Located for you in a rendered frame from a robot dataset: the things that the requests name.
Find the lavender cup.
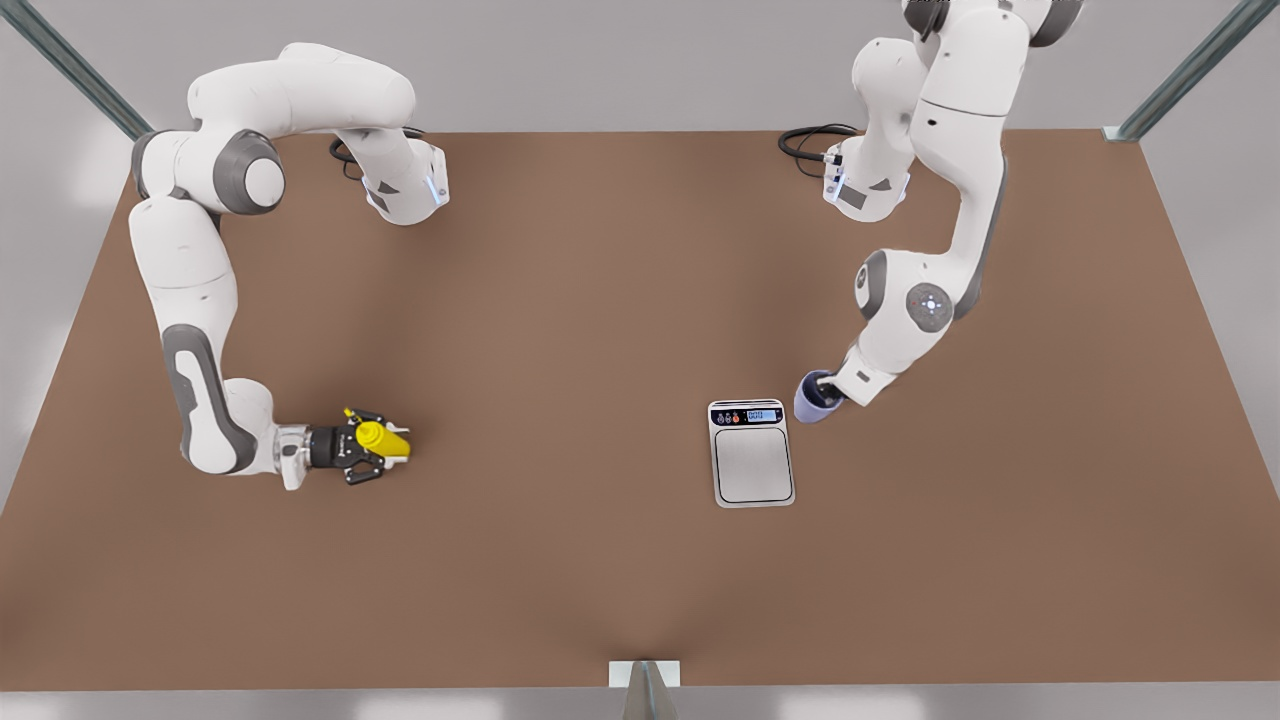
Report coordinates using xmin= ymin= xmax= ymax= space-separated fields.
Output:
xmin=793 ymin=369 xmax=847 ymax=425

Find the yellow sauce bottle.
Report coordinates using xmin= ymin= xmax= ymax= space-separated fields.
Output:
xmin=355 ymin=419 xmax=413 ymax=460

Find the silver digital kitchen scale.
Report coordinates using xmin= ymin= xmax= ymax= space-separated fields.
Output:
xmin=707 ymin=398 xmax=798 ymax=510

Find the black cable loop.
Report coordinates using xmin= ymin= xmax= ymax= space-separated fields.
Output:
xmin=329 ymin=126 xmax=428 ymax=183
xmin=777 ymin=123 xmax=863 ymax=182

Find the silver frame post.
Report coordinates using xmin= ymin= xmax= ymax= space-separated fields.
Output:
xmin=1101 ymin=0 xmax=1280 ymax=144
xmin=608 ymin=659 xmax=682 ymax=720
xmin=0 ymin=0 xmax=155 ymax=142

